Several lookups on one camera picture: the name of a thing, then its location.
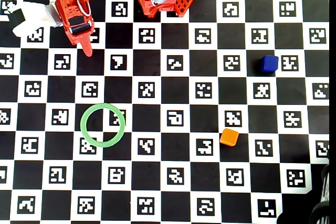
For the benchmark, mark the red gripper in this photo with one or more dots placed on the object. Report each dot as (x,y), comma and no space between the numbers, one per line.
(80,29)

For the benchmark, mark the orange cube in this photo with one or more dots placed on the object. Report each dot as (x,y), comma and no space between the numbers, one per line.
(229,137)

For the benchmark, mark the blue cube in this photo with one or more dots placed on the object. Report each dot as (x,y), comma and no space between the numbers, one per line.
(269,63)

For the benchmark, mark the black white marker board mat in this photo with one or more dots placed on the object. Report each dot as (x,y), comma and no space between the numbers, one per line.
(157,182)

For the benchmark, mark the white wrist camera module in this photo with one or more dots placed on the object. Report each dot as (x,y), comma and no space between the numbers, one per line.
(34,14)

